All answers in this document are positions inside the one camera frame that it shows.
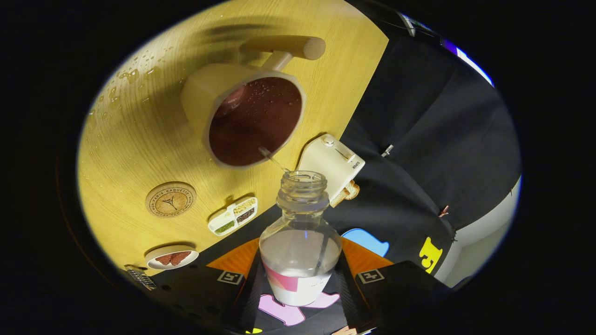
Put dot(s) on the white divided dish with beans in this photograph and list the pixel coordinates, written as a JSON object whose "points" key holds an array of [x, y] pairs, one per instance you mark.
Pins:
{"points": [[231, 216]]}

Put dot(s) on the clear juice bottle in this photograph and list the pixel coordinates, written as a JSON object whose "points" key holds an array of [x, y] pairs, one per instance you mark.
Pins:
{"points": [[300, 256]]}

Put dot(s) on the wooden table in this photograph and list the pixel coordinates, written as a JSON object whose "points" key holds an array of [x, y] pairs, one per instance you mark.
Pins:
{"points": [[139, 149]]}

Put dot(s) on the round cork coaster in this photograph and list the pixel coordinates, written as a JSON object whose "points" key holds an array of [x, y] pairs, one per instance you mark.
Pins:
{"points": [[170, 200]]}

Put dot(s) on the red meat slice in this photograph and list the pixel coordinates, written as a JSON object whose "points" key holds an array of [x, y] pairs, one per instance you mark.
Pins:
{"points": [[180, 257], [164, 259]]}

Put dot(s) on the silver clip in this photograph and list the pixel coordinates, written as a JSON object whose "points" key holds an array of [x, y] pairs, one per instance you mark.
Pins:
{"points": [[387, 150]]}

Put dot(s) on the red clip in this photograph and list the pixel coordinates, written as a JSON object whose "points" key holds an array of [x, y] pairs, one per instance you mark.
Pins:
{"points": [[443, 211]]}

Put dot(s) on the toast slice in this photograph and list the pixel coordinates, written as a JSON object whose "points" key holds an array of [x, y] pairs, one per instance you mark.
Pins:
{"points": [[337, 199], [352, 190]]}

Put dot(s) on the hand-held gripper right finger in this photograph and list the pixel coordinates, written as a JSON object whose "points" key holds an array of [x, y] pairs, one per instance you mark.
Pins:
{"points": [[349, 298]]}

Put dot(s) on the cream toaster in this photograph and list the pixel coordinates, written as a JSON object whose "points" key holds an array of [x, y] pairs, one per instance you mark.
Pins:
{"points": [[326, 163]]}

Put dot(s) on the black backdrop cloth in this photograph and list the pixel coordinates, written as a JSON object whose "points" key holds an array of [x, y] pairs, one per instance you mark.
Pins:
{"points": [[419, 139]]}

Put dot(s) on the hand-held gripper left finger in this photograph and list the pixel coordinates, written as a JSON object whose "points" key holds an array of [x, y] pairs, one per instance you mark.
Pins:
{"points": [[251, 298]]}

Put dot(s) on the white round plate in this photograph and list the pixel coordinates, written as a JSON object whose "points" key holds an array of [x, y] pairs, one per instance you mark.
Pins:
{"points": [[160, 251]]}

